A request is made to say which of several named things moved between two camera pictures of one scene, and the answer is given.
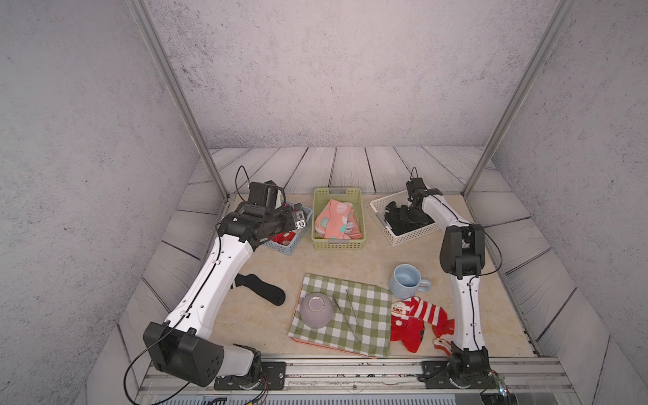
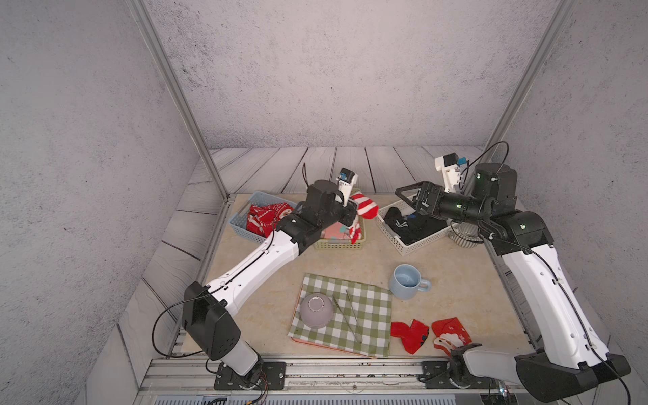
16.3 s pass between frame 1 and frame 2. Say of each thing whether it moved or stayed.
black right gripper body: moved
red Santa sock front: stayed
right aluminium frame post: stayed
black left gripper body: moved
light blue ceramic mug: stayed
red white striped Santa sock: moved
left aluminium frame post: stayed
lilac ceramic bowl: stayed
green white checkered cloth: stayed
